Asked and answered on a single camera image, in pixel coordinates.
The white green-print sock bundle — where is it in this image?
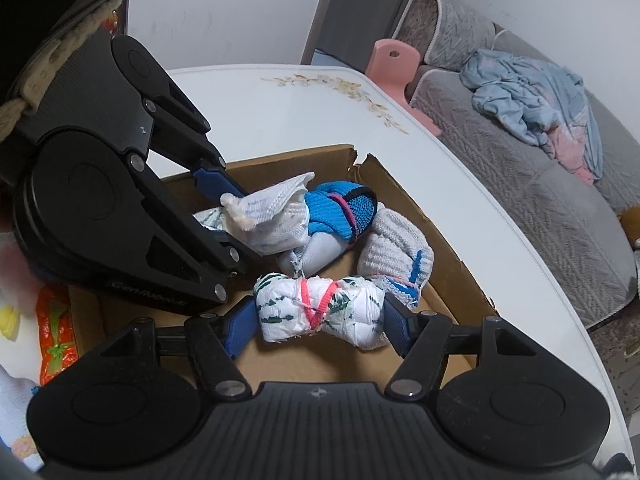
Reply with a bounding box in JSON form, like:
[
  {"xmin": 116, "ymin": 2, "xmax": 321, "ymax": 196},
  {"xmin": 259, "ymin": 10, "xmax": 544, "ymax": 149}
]
[{"xmin": 254, "ymin": 273, "xmax": 388, "ymax": 351}]

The white mesh sock bundle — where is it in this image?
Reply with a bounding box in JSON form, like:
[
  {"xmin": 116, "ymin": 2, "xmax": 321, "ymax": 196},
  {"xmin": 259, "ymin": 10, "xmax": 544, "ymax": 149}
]
[{"xmin": 194, "ymin": 171, "xmax": 314, "ymax": 256}]

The orange plastic bag bundle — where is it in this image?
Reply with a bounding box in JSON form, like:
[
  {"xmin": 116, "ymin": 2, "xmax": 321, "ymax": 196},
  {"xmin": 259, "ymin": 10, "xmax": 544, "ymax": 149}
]
[{"xmin": 36, "ymin": 286, "xmax": 78, "ymax": 386}]

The white ribbed sock bundle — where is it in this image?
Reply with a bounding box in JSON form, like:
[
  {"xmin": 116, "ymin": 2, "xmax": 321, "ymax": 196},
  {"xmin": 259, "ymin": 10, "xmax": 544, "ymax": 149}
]
[{"xmin": 357, "ymin": 208, "xmax": 435, "ymax": 310}]

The brown cardboard box tray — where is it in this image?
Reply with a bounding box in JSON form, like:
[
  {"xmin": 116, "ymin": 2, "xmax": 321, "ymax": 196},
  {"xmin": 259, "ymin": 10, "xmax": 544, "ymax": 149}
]
[{"xmin": 70, "ymin": 144, "xmax": 497, "ymax": 391}]

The grey sock bundle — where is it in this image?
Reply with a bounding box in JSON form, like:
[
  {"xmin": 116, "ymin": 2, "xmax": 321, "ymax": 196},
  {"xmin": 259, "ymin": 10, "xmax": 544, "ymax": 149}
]
[{"xmin": 277, "ymin": 232, "xmax": 349, "ymax": 278}]

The blue knit sock bundle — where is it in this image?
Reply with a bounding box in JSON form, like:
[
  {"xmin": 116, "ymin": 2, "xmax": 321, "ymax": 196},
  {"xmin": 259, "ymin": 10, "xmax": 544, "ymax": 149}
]
[{"xmin": 305, "ymin": 181, "xmax": 378, "ymax": 245}]

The pink plastic chair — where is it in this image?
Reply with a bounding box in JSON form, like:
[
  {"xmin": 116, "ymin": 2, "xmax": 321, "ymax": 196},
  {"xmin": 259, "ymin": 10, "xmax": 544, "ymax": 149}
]
[{"xmin": 366, "ymin": 39, "xmax": 442, "ymax": 136}]

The light blue crumpled blanket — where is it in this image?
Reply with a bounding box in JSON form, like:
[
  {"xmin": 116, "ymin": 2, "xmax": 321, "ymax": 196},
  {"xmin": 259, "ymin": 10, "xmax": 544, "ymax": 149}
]
[{"xmin": 459, "ymin": 49, "xmax": 603, "ymax": 185}]

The grey fabric sofa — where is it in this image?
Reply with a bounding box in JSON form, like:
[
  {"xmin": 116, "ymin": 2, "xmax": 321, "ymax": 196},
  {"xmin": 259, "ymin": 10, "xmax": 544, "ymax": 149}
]
[{"xmin": 394, "ymin": 0, "xmax": 639, "ymax": 330}]

